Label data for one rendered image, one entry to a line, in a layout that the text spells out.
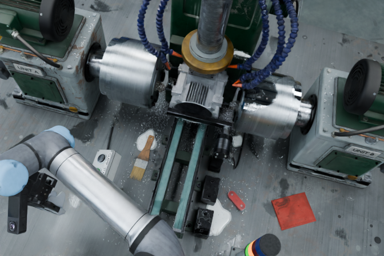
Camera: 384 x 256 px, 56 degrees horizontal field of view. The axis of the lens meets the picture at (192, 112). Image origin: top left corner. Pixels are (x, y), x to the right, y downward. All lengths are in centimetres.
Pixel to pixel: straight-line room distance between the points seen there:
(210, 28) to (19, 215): 73
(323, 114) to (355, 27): 211
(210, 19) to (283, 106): 42
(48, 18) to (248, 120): 75
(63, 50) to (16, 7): 20
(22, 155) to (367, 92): 96
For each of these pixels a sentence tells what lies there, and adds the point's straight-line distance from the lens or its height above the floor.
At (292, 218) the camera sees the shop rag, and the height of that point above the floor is 81.
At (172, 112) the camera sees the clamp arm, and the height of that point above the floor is 103.
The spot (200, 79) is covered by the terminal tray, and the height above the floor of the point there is 113.
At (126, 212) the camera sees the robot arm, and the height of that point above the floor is 143.
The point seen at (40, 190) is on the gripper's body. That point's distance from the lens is 105.
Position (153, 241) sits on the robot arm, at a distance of 79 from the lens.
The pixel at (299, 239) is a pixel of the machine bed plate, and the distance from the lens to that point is 154.
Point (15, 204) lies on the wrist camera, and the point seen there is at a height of 128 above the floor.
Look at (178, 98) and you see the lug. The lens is 132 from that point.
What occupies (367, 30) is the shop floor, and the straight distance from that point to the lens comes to 341.
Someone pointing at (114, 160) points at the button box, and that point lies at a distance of 125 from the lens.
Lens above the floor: 223
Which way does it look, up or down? 62 degrees down
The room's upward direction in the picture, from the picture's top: 10 degrees clockwise
